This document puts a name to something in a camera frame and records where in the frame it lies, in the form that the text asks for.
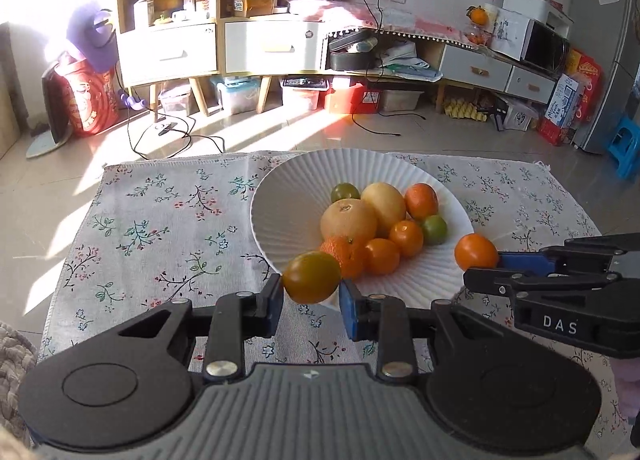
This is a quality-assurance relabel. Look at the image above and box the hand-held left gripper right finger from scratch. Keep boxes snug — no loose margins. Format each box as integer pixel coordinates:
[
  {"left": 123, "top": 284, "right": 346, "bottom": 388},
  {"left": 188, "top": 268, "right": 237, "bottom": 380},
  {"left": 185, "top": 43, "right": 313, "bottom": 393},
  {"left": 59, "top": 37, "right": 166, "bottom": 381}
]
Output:
[{"left": 338, "top": 279, "right": 506, "bottom": 386}]

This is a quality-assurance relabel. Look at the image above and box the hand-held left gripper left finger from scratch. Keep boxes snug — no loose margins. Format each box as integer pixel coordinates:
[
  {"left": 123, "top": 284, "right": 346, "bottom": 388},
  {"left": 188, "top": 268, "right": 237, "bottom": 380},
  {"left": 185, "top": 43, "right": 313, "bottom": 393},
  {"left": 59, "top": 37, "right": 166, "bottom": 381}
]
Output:
[{"left": 117, "top": 272, "right": 285, "bottom": 386}]

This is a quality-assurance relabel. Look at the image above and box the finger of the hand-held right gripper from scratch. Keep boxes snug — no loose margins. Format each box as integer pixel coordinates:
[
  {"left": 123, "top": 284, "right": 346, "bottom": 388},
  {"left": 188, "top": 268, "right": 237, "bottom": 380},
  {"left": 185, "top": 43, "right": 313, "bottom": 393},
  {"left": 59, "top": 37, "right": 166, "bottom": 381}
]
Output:
[
  {"left": 498, "top": 233, "right": 640, "bottom": 277},
  {"left": 464, "top": 267, "right": 621, "bottom": 298}
]

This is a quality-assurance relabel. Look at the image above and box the small smooth orange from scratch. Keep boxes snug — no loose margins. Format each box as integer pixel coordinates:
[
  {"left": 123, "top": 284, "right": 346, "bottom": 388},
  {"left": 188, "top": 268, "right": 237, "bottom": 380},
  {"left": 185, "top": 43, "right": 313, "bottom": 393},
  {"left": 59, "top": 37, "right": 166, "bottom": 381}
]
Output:
[
  {"left": 363, "top": 238, "right": 401, "bottom": 276},
  {"left": 454, "top": 233, "right": 500, "bottom": 272},
  {"left": 388, "top": 219, "right": 424, "bottom": 259}
]

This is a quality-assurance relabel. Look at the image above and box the yellow orange fruit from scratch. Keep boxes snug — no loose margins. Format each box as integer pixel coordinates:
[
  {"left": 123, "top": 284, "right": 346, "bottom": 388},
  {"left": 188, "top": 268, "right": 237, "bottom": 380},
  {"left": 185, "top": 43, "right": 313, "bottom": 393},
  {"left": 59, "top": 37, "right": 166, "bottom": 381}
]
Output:
[{"left": 282, "top": 250, "right": 343, "bottom": 305}]

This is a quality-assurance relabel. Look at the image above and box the orange mandarin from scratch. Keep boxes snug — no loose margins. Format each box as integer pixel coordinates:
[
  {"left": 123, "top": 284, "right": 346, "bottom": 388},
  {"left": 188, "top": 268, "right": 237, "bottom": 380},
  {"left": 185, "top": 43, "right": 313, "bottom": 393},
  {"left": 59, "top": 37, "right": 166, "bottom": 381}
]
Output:
[
  {"left": 404, "top": 183, "right": 439, "bottom": 221},
  {"left": 320, "top": 236, "right": 368, "bottom": 281}
]

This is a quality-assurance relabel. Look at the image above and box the green mandarin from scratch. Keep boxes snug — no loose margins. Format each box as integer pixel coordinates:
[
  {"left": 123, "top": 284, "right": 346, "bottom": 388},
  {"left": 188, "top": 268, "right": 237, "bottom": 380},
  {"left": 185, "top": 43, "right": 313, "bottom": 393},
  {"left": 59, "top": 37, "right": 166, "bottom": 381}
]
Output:
[
  {"left": 330, "top": 182, "right": 361, "bottom": 205},
  {"left": 421, "top": 214, "right": 448, "bottom": 246}
]

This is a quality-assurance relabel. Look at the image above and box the white ribbed plate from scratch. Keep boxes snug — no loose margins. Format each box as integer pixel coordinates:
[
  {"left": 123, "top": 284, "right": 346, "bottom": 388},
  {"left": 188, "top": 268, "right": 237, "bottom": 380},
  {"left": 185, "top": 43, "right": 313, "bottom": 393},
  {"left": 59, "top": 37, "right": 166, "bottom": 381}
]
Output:
[{"left": 250, "top": 147, "right": 475, "bottom": 313}]

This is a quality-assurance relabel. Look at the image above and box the large pale yellow orange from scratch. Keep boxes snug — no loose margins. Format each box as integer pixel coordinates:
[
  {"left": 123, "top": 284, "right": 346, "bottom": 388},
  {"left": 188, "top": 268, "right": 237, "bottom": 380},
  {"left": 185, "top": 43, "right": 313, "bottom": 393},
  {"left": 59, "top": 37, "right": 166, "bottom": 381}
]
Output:
[
  {"left": 320, "top": 198, "right": 378, "bottom": 244},
  {"left": 361, "top": 182, "right": 407, "bottom": 238}
]

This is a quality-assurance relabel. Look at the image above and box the person's right hand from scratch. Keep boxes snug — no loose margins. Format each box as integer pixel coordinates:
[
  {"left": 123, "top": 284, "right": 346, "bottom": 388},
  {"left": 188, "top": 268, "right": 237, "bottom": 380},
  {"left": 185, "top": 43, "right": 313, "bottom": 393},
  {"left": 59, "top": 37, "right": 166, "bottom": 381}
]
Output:
[{"left": 611, "top": 359, "right": 640, "bottom": 413}]

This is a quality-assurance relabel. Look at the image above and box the floral tablecloth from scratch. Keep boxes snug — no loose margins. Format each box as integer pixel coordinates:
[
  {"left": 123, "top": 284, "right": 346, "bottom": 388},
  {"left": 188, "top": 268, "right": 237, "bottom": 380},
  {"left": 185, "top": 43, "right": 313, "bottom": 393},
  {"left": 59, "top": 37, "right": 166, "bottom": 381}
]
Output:
[{"left": 37, "top": 150, "right": 631, "bottom": 441}]

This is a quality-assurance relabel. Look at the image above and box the small red box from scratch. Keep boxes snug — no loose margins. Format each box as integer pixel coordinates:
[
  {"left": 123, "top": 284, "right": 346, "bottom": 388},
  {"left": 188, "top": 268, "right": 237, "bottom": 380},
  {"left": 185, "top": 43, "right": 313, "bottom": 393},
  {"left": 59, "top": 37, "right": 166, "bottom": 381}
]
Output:
[{"left": 537, "top": 117, "right": 568, "bottom": 147}]

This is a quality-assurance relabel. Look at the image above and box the white printed box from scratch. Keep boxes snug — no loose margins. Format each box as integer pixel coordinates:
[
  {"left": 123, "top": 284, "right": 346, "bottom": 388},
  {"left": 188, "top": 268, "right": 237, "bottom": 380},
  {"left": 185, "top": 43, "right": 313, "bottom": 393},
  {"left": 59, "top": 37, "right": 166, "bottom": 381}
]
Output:
[{"left": 492, "top": 95, "right": 538, "bottom": 132}]

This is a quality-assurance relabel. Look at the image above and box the blue plastic stool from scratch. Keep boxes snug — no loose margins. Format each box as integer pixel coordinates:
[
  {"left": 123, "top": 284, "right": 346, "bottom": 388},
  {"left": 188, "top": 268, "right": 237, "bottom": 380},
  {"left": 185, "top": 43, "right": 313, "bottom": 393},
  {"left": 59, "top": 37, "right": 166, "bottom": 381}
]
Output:
[{"left": 606, "top": 115, "right": 640, "bottom": 180}]

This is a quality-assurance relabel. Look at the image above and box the yellow egg tray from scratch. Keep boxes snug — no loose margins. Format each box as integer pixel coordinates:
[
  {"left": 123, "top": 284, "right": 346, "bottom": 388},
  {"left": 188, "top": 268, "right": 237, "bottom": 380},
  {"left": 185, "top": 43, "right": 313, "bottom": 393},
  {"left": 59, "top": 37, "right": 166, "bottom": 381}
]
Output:
[{"left": 444, "top": 96, "right": 488, "bottom": 121}]

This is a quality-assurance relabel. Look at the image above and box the blue white carton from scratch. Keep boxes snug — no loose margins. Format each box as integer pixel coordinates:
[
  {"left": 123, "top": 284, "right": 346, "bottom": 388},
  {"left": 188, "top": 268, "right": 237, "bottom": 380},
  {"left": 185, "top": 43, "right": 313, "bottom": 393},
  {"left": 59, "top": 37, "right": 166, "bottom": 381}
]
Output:
[{"left": 542, "top": 72, "right": 586, "bottom": 128}]

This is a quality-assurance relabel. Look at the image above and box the low cabinet with white drawers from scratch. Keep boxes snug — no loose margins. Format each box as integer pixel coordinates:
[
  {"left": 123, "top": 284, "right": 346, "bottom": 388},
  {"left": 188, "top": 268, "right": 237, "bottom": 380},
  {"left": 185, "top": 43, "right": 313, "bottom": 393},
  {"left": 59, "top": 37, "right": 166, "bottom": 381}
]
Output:
[{"left": 325, "top": 27, "right": 561, "bottom": 113}]

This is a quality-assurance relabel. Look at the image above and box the red gift box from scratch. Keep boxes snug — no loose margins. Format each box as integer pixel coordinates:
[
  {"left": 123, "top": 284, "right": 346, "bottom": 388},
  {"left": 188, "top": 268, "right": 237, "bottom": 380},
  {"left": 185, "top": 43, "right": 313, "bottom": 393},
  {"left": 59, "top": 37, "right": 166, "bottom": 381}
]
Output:
[{"left": 565, "top": 47, "right": 603, "bottom": 126}]

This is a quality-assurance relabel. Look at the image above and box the dark lid storage box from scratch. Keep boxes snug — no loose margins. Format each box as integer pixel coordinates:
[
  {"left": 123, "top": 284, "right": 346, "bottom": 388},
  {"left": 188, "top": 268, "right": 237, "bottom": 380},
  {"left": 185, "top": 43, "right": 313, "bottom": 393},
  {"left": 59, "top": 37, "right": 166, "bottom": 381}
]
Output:
[{"left": 281, "top": 77, "right": 331, "bottom": 111}]

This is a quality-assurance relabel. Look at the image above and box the blue lid storage box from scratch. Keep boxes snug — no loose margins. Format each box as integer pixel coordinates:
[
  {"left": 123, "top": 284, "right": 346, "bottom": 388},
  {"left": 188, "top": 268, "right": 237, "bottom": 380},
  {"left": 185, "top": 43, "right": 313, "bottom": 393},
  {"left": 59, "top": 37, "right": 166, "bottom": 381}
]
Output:
[{"left": 212, "top": 76, "right": 262, "bottom": 116}]

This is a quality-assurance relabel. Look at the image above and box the black microwave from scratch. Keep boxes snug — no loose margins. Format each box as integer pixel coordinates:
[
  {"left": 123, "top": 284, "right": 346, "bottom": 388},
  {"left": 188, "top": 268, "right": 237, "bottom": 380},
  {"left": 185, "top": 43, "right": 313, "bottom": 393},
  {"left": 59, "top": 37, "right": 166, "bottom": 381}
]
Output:
[{"left": 520, "top": 20, "right": 571, "bottom": 73}]

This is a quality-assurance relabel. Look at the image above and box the small clear storage box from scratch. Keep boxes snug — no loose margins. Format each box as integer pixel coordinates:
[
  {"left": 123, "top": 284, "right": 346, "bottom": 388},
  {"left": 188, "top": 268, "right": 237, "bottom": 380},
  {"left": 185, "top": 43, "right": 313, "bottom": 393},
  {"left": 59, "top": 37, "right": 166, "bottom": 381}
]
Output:
[{"left": 157, "top": 85, "right": 193, "bottom": 116}]

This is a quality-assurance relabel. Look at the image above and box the silver fridge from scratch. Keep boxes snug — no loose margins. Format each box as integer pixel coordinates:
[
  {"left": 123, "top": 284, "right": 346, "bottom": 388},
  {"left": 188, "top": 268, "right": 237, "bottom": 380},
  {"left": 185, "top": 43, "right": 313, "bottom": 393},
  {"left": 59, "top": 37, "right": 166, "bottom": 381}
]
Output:
[{"left": 567, "top": 0, "right": 640, "bottom": 156}]

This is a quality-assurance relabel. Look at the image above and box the white drawing sheet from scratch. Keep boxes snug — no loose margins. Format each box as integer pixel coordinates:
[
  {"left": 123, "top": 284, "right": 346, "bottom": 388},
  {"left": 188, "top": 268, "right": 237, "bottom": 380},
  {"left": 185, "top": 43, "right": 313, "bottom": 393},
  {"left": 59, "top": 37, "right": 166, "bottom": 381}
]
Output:
[{"left": 487, "top": 7, "right": 533, "bottom": 61}]

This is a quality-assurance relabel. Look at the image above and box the pile of papers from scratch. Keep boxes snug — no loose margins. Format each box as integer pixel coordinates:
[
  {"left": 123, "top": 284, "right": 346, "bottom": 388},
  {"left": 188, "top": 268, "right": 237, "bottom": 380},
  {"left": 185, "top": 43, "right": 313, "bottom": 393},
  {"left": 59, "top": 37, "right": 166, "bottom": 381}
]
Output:
[{"left": 377, "top": 40, "right": 443, "bottom": 81}]

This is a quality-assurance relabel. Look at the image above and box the purple toy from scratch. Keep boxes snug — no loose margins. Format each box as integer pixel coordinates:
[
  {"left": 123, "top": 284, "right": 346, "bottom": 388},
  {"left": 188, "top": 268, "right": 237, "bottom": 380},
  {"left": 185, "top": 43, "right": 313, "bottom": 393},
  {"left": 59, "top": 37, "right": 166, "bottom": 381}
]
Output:
[{"left": 118, "top": 88, "right": 147, "bottom": 111}]

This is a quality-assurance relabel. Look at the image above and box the black tray case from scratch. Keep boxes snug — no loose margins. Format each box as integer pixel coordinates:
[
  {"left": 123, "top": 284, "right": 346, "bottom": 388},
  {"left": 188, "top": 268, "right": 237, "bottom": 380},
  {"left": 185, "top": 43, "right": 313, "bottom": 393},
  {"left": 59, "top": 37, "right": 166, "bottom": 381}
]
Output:
[{"left": 327, "top": 30, "right": 378, "bottom": 72}]

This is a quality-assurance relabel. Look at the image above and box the wooden shelf cabinet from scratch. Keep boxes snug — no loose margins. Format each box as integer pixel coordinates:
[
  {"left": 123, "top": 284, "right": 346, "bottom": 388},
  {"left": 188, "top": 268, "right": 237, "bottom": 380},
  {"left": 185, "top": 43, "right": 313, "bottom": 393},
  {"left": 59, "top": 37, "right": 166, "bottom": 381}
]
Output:
[{"left": 115, "top": 0, "right": 331, "bottom": 116}]

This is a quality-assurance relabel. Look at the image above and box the brown knitted blanket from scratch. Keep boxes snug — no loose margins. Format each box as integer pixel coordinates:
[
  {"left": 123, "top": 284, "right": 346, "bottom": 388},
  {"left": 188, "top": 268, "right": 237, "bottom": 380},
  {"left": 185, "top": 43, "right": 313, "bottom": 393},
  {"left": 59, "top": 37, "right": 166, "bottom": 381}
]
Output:
[{"left": 0, "top": 322, "right": 38, "bottom": 446}]

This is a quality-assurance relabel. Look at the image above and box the red printed bag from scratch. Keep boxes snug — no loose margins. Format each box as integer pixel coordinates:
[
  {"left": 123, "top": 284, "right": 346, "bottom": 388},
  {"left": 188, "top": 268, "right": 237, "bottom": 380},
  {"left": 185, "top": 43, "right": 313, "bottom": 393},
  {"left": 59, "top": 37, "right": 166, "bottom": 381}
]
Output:
[{"left": 54, "top": 51, "right": 121, "bottom": 137}]

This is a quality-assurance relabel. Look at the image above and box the pink table runner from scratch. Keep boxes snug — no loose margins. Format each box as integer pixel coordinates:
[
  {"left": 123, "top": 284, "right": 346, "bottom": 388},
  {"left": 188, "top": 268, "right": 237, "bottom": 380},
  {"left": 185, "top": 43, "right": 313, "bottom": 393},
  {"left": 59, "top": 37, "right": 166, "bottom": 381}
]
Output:
[{"left": 287, "top": 0, "right": 496, "bottom": 48}]

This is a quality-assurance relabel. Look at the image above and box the grey standing panel heater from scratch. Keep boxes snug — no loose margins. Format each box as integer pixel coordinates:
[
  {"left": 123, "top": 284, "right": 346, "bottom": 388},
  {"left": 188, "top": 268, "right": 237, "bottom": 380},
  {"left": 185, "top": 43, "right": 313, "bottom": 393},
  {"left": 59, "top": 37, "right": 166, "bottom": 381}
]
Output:
[{"left": 26, "top": 62, "right": 73, "bottom": 160}]

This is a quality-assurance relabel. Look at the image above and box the yellow cardboard box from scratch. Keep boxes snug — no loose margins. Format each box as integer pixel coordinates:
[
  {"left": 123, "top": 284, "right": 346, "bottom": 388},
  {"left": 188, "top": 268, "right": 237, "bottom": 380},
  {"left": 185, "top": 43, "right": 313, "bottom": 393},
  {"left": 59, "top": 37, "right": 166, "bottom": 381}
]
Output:
[{"left": 232, "top": 0, "right": 277, "bottom": 17}]

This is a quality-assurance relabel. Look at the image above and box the purple bag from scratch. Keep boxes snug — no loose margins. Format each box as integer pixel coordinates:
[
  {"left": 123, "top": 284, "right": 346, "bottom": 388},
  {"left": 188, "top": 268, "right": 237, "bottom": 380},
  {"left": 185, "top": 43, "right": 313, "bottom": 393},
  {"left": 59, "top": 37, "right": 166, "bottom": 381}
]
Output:
[{"left": 66, "top": 1, "right": 118, "bottom": 75}]

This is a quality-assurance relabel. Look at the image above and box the black floor cable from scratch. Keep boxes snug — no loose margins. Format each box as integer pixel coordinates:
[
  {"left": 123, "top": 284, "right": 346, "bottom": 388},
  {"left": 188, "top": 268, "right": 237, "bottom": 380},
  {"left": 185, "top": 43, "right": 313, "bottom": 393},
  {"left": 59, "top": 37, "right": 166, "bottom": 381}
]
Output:
[{"left": 117, "top": 65, "right": 228, "bottom": 161}]

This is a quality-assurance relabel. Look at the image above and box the black socket cable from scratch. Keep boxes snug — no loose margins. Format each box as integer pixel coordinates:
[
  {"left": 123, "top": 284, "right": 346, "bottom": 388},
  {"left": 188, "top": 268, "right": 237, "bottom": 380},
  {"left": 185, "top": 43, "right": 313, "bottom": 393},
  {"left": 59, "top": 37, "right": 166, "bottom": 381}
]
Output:
[{"left": 357, "top": 0, "right": 386, "bottom": 31}]

